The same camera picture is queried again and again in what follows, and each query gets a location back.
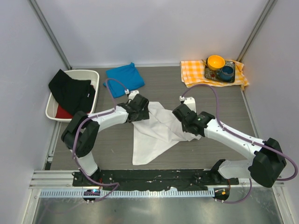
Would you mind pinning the blue mug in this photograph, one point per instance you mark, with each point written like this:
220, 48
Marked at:
226, 73

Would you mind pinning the yellow bowl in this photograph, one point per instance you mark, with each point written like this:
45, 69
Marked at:
215, 62

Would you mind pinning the red t shirt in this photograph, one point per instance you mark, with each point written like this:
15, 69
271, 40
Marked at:
75, 101

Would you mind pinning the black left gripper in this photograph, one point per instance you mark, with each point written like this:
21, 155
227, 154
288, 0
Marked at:
139, 115

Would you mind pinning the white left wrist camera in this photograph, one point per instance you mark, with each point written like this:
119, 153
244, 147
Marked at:
131, 94

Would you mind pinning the yellow checkered cloth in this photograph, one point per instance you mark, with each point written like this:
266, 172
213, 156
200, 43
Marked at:
193, 72

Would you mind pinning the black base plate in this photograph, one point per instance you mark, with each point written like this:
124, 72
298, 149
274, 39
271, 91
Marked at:
161, 179

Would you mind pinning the white plastic bin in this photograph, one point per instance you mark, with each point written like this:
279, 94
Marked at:
51, 107

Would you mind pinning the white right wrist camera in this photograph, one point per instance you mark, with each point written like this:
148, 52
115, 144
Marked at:
189, 101

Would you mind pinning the blue folded t shirt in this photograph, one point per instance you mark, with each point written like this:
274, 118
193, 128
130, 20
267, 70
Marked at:
124, 77

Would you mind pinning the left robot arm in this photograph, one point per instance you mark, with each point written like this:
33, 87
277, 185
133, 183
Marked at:
82, 131

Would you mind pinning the dark patterned tray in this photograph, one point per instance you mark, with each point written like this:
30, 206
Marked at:
211, 75

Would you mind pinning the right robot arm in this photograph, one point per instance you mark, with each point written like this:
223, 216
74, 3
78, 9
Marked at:
263, 160

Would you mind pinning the slotted cable duct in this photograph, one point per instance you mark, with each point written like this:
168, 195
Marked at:
92, 193

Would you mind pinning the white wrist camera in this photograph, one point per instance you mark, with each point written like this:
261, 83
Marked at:
131, 94
189, 101

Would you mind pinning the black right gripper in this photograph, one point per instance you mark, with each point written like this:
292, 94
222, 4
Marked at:
187, 127

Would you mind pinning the black t shirt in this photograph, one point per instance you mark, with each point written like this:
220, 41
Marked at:
62, 82

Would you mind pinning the white t shirt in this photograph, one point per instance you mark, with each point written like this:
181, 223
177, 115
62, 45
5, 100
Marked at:
154, 136

